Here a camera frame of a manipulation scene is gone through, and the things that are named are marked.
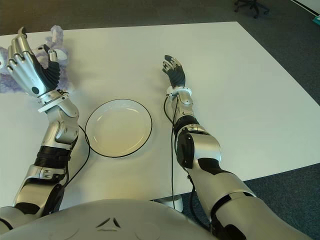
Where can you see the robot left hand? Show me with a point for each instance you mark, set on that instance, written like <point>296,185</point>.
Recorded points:
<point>30,72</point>

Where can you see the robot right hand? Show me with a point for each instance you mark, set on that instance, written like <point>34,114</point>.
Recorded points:
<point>177,75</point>

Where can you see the purple plush bunny doll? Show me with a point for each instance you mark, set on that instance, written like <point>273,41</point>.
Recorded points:
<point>56,53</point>

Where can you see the robot left arm silver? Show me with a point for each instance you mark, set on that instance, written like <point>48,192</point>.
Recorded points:
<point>50,155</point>

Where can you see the robot right arm silver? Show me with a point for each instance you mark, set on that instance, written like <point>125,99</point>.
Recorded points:
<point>217,160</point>

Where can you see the white plate black rim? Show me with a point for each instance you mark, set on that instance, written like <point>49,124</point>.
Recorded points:
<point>118,128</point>

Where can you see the black office chair base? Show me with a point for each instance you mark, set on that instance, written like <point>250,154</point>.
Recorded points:
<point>251,6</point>

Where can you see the white table leg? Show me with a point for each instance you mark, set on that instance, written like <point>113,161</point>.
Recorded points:
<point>175,201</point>

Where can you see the teal box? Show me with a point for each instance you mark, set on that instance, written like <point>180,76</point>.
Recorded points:
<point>316,21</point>

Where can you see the silver robot torso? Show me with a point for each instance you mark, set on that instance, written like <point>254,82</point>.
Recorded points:
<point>105,220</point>

